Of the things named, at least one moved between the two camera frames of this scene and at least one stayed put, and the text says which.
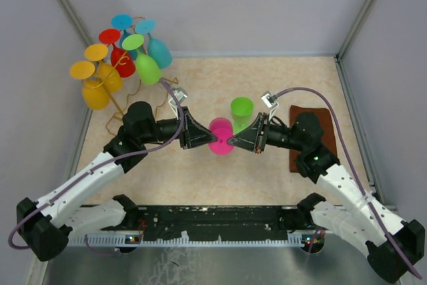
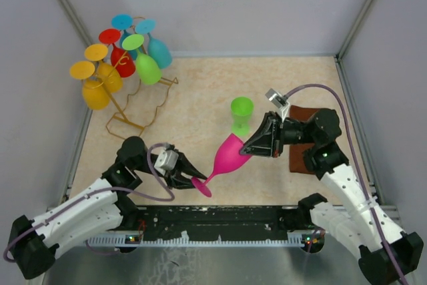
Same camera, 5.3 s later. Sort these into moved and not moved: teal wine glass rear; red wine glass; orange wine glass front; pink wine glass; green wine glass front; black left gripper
Moved: pink wine glass; black left gripper
Not moved: orange wine glass front; teal wine glass rear; green wine glass front; red wine glass
